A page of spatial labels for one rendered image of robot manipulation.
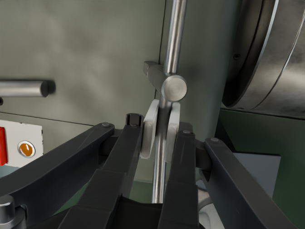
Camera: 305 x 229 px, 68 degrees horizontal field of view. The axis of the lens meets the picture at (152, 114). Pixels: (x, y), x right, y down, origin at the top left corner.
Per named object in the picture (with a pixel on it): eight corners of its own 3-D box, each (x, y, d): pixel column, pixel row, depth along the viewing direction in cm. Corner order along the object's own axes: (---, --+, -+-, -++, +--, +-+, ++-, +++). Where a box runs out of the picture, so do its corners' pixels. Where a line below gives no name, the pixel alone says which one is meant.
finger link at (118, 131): (136, 161, 15) (93, 154, 15) (146, 132, 20) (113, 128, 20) (138, 140, 14) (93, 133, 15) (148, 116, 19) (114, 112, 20)
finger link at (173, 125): (168, 124, 16) (179, 126, 16) (173, 101, 22) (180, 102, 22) (163, 162, 17) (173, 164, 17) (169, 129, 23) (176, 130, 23)
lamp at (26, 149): (22, 152, 35) (19, 155, 34) (22, 140, 34) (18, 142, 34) (35, 155, 35) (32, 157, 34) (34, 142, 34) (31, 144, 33)
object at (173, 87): (140, 57, 28) (163, 74, 17) (158, 59, 28) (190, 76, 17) (139, 75, 28) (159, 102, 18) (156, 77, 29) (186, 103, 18)
